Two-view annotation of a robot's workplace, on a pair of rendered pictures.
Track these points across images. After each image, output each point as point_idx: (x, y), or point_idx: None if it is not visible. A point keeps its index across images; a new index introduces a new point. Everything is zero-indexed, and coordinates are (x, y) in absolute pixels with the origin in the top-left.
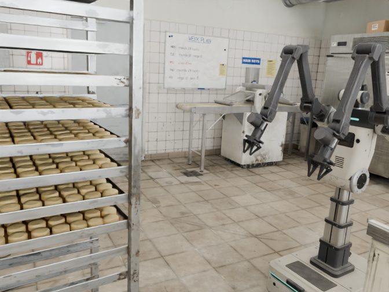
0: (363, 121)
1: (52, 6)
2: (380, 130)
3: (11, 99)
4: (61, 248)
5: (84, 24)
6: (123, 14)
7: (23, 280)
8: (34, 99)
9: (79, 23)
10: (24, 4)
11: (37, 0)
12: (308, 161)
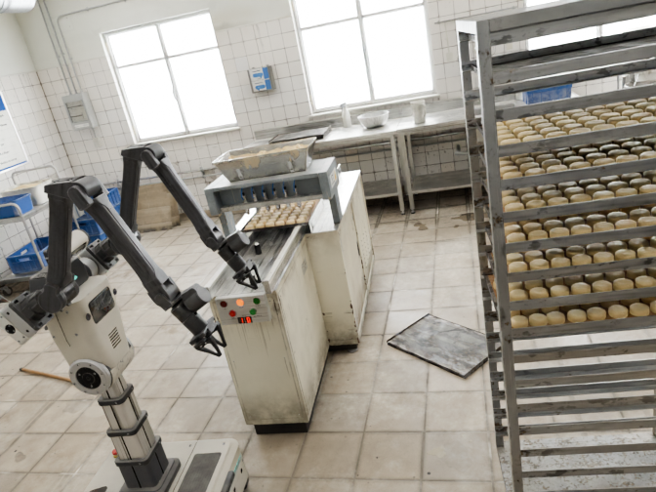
0: (81, 275)
1: (539, 83)
2: (96, 271)
3: (597, 184)
4: (559, 403)
5: (500, 112)
6: (478, 93)
7: (611, 428)
8: (572, 187)
9: (508, 110)
10: (560, 81)
11: (550, 78)
12: (251, 274)
